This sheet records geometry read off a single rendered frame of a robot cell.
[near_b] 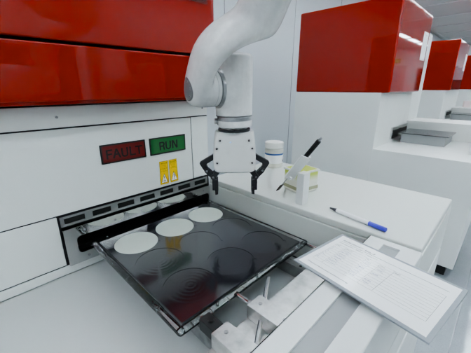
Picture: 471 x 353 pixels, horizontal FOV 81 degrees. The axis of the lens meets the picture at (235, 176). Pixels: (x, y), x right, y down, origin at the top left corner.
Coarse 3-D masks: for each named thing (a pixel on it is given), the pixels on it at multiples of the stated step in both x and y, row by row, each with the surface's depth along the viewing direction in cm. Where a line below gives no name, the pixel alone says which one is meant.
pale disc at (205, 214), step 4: (200, 208) 86; (204, 208) 86; (208, 208) 86; (212, 208) 86; (192, 212) 83; (196, 212) 83; (200, 212) 83; (204, 212) 83; (208, 212) 83; (212, 212) 83; (216, 212) 83; (220, 212) 83; (192, 216) 80; (196, 216) 80; (200, 216) 80; (204, 216) 80; (208, 216) 80; (212, 216) 80; (216, 216) 80; (220, 216) 80; (196, 220) 78; (200, 220) 78; (204, 220) 78; (208, 220) 78; (212, 220) 78
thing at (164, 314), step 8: (96, 248) 64; (104, 256) 61; (112, 264) 58; (120, 272) 56; (128, 280) 53; (136, 288) 51; (144, 296) 49; (152, 304) 48; (160, 312) 46; (168, 312) 46; (168, 320) 44; (176, 320) 44; (176, 328) 43
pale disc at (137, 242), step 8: (144, 232) 72; (120, 240) 68; (128, 240) 68; (136, 240) 68; (144, 240) 68; (152, 240) 68; (120, 248) 64; (128, 248) 64; (136, 248) 64; (144, 248) 64
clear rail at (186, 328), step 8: (304, 240) 67; (296, 248) 64; (280, 256) 61; (288, 256) 61; (272, 264) 58; (264, 272) 56; (248, 280) 53; (256, 280) 54; (240, 288) 51; (224, 296) 49; (232, 296) 50; (216, 304) 47; (224, 304) 48; (200, 312) 46; (192, 320) 44; (184, 328) 43; (192, 328) 44
